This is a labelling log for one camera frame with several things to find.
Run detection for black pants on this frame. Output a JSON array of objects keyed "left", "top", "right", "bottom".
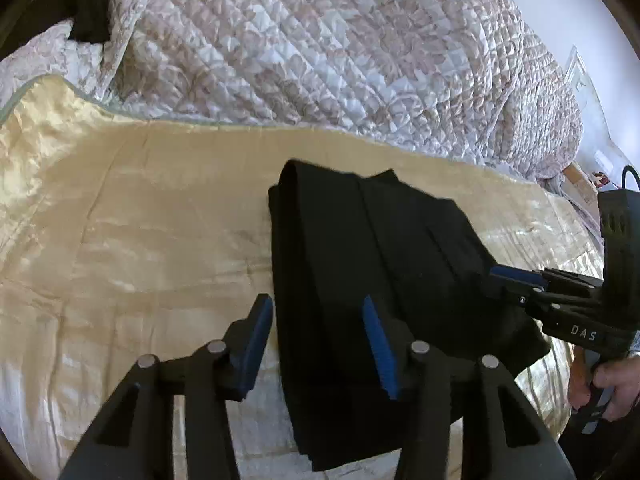
[{"left": 269, "top": 159, "right": 550, "bottom": 471}]

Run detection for person's right hand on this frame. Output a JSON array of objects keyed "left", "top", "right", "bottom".
[{"left": 567, "top": 347, "right": 640, "bottom": 422}]

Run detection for gold satin bedspread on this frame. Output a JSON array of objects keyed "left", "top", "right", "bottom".
[{"left": 1, "top": 76, "right": 603, "bottom": 479}]

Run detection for floral quilted comforter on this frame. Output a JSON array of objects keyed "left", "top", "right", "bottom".
[{"left": 1, "top": 0, "right": 582, "bottom": 180}]

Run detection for dark clothes pile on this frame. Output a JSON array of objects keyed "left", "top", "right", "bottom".
[{"left": 1, "top": 0, "right": 111, "bottom": 58}]

